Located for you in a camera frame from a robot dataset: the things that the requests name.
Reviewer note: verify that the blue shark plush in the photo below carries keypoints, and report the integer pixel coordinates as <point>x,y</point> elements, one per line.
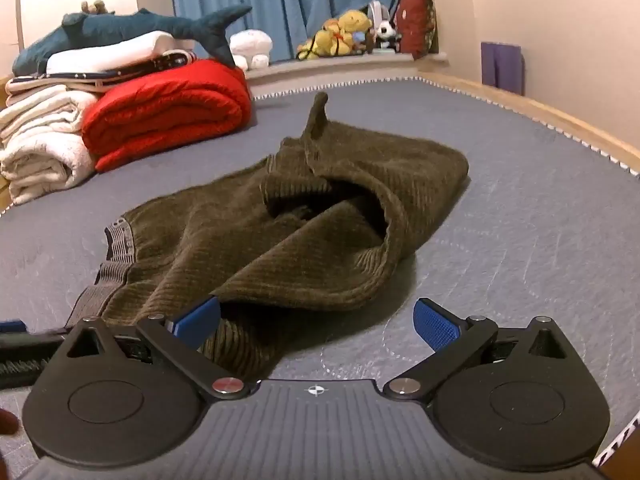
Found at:
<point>100,27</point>

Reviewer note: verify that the black and white plush toy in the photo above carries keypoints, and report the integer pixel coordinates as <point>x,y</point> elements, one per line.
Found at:
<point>386,32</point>

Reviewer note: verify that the folded white garment with belt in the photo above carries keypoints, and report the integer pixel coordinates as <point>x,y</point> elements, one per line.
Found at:
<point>150,63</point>

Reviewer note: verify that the patterned cloth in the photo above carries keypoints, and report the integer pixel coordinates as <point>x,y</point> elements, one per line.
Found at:
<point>620,445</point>

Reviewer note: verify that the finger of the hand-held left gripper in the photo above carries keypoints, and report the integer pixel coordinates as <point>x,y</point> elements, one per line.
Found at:
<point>20,336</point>
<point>20,367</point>

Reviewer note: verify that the beige window ledge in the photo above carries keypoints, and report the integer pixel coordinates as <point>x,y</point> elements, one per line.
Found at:
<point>350,66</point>

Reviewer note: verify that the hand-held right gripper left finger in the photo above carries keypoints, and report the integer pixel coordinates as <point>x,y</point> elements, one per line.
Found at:
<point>197,319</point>

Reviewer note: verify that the red cushion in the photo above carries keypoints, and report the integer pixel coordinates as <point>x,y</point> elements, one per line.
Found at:
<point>415,20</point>

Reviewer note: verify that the olive green knit sweater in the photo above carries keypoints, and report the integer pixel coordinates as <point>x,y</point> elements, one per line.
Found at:
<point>300,260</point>

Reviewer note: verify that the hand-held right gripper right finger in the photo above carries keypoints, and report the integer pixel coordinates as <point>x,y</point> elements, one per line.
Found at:
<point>435,325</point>

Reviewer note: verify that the small brown plush toy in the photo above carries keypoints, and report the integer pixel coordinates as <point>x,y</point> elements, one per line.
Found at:
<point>95,7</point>

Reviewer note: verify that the purple cloth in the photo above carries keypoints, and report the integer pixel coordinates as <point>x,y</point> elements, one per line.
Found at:
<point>500,65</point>

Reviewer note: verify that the grey bed mattress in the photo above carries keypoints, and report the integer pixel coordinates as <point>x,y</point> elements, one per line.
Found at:
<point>500,210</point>

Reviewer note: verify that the person's left hand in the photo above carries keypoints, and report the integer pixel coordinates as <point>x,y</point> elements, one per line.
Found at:
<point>7,422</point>

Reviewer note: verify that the yellow plush toy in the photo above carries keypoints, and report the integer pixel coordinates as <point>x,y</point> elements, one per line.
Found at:
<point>312,47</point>
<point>350,25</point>

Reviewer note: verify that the cream folded blanket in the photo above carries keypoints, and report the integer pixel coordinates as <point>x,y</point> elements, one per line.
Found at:
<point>40,107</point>
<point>45,165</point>

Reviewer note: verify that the white folded cloth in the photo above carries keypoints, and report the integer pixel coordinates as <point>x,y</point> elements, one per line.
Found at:
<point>115,50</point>

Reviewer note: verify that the red folded blanket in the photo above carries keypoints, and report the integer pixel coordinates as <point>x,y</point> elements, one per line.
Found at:
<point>165,110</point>

